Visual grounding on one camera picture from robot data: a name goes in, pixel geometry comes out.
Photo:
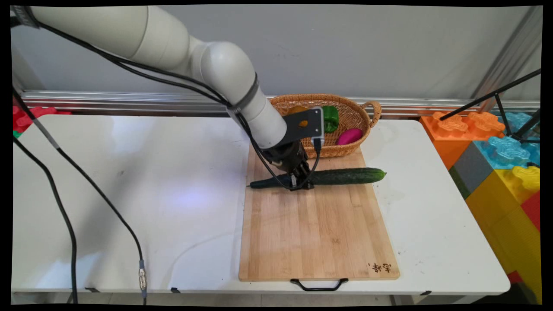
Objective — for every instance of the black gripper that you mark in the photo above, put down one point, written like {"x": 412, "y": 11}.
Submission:
{"x": 285, "y": 155}

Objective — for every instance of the long dark green cucumber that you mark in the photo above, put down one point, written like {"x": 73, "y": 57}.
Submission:
{"x": 345, "y": 176}

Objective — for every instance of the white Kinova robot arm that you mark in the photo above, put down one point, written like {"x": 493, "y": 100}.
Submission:
{"x": 216, "y": 65}

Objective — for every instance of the bamboo cutting board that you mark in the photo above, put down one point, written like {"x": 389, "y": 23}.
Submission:
{"x": 315, "y": 233}

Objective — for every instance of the magenta bell pepper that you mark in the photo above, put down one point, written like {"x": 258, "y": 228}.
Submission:
{"x": 349, "y": 136}

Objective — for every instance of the green bell pepper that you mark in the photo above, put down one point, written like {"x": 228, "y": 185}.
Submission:
{"x": 331, "y": 119}

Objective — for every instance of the yellow bell pepper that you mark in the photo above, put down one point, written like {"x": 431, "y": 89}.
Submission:
{"x": 298, "y": 109}

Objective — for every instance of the oval woven wicker basket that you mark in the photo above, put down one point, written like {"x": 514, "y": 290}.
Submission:
{"x": 350, "y": 114}

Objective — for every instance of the orange giant building block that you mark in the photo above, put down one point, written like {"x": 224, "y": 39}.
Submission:
{"x": 445, "y": 138}

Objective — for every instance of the black table edge clip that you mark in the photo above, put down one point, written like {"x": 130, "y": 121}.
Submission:
{"x": 175, "y": 290}
{"x": 426, "y": 293}

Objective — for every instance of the grey giant building block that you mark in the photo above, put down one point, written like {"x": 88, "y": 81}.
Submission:
{"x": 473, "y": 170}

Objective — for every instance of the yellow giant building block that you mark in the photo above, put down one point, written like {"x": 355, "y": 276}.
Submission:
{"x": 501, "y": 216}

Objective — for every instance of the blue giant building block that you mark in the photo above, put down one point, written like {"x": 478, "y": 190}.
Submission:
{"x": 507, "y": 149}
{"x": 516, "y": 121}

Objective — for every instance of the black tripod stand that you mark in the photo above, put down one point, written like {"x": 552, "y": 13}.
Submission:
{"x": 501, "y": 103}

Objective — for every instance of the red giant building block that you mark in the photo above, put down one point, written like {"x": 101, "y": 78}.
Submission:
{"x": 532, "y": 209}
{"x": 30, "y": 116}

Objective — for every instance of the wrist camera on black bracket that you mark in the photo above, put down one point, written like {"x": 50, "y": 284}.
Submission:
{"x": 309, "y": 125}

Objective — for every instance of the horizontal aluminium frame rail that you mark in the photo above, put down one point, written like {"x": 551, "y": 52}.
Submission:
{"x": 129, "y": 101}

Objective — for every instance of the slanted aluminium frame post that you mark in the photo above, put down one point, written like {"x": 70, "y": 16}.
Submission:
{"x": 505, "y": 60}

